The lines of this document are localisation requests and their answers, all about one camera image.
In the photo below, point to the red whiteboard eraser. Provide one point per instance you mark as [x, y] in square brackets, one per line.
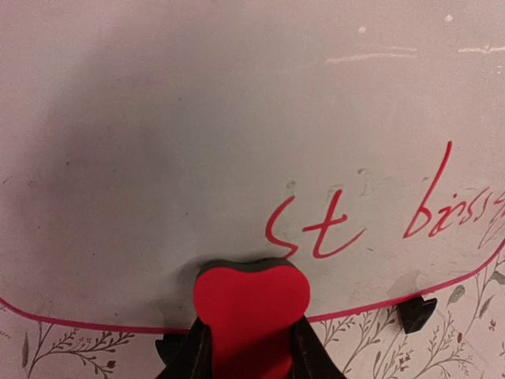
[250, 308]

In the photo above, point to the floral patterned table mat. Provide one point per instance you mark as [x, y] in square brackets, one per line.
[464, 338]

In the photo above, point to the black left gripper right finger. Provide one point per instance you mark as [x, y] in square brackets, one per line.
[310, 360]

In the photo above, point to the pink framed whiteboard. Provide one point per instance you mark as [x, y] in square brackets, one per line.
[363, 141]

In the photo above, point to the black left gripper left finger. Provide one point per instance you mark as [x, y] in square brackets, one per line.
[193, 361]

